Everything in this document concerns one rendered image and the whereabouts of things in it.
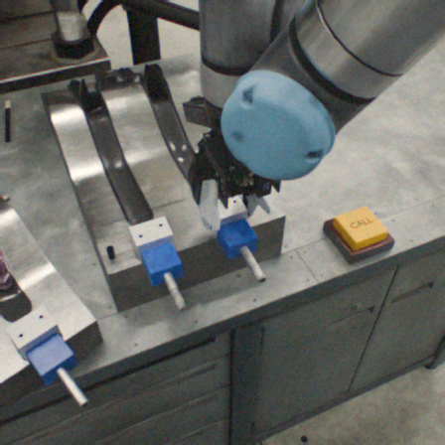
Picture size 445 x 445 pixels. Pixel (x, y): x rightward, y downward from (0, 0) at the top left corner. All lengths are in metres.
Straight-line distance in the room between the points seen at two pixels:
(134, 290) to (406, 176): 0.53
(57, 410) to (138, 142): 0.45
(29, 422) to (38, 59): 0.82
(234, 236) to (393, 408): 1.03
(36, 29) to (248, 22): 1.06
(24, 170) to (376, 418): 1.13
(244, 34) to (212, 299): 0.40
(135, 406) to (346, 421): 0.74
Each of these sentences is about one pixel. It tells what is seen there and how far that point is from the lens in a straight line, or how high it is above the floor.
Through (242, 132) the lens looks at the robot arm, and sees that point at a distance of 0.34.
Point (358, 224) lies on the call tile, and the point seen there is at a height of 0.84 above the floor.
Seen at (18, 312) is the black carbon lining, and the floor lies 0.85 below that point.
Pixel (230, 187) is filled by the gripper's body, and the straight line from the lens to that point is 0.59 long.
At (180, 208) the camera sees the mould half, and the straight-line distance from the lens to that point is 0.74.
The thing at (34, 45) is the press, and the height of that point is 0.78.
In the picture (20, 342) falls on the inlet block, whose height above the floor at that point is 0.88.
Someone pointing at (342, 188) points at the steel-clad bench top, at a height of 0.80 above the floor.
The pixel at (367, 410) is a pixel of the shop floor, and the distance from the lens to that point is 1.59.
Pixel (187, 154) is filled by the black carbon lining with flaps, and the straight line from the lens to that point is 0.85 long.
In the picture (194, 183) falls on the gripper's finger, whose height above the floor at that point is 0.99.
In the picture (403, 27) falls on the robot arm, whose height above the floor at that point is 1.29.
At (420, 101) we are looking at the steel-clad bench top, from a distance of 1.18.
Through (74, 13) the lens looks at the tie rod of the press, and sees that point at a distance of 1.30.
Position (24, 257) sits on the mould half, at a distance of 0.76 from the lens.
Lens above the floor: 1.42
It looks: 47 degrees down
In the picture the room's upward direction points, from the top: straight up
